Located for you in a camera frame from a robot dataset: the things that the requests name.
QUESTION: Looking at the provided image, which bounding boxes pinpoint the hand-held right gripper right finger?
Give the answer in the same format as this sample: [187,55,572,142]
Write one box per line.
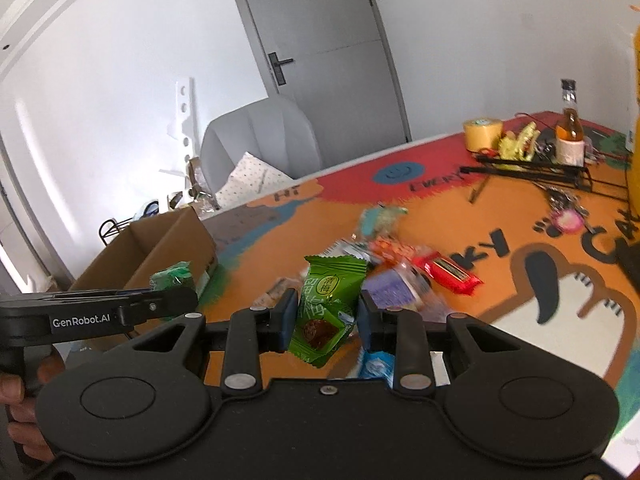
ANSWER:
[356,291,538,395]

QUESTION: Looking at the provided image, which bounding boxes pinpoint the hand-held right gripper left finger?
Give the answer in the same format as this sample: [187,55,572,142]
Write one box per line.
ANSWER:
[118,288,299,395]

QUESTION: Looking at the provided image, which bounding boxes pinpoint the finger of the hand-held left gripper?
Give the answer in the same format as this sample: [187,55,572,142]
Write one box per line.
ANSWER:
[117,285,199,323]

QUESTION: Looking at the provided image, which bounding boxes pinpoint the small green snack packet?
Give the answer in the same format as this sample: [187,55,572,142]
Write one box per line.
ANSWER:
[150,261,195,292]

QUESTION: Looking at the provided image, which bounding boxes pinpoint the green plum snack packet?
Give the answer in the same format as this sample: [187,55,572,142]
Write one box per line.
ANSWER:
[289,255,368,368]

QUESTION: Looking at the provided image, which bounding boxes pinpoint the brown cardboard box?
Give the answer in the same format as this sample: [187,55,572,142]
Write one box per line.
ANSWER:
[69,206,219,352]

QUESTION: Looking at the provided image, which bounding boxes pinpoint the person's left hand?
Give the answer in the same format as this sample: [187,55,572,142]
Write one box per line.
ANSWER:
[0,357,66,464]

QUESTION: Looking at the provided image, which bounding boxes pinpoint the blue snack packet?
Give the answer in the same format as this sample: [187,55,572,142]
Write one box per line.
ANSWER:
[356,350,397,380]

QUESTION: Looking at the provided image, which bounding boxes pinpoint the purple snack packet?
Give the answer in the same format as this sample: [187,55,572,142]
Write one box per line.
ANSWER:
[361,266,436,321]

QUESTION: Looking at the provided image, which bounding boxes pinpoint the clear white snack packet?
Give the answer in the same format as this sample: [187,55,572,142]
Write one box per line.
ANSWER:
[320,240,373,263]

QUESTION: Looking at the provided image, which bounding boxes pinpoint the orange snack packet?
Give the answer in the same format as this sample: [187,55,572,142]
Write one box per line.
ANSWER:
[369,237,426,266]

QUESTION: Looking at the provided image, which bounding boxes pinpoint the black shoe rack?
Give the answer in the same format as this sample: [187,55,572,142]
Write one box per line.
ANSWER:
[98,216,137,247]

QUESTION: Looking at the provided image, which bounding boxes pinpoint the red snack packet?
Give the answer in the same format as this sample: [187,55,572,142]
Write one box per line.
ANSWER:
[412,252,485,296]

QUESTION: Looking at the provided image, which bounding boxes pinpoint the teal snack packet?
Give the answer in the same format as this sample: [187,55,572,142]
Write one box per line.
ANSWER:
[359,204,408,238]

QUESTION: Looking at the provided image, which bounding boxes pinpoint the dotted white cushion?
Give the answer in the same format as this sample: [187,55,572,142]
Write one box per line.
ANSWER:
[218,152,296,209]

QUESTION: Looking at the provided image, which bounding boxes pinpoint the colourful printed table mat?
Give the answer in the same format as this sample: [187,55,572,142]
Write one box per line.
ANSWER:
[197,110,640,461]

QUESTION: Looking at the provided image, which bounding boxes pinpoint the grey chair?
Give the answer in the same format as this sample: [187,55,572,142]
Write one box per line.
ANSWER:
[200,96,323,201]

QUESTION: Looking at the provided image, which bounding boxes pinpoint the white board with holes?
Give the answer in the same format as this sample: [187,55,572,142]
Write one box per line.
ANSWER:
[166,77,194,161]

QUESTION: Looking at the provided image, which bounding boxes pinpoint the yellow tape roll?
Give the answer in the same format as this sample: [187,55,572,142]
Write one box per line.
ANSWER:
[462,117,503,152]

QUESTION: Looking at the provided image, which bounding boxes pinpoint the bunch of keys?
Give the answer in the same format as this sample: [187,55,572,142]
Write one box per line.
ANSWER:
[542,185,581,213]

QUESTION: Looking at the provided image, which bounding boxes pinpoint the yellow-green snack packets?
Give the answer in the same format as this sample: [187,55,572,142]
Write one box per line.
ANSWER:
[497,125,541,160]

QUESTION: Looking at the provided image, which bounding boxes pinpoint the glass bottle with amber liquid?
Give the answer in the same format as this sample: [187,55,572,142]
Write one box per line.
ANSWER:
[555,79,587,167]

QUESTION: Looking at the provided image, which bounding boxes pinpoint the grey door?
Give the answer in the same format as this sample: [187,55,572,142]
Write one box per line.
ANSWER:
[222,0,413,143]

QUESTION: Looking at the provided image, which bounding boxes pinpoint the pink round keychain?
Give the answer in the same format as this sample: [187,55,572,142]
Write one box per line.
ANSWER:
[552,209,585,233]

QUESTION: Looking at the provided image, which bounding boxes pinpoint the black door handle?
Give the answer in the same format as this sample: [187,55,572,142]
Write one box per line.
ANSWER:
[268,52,295,86]

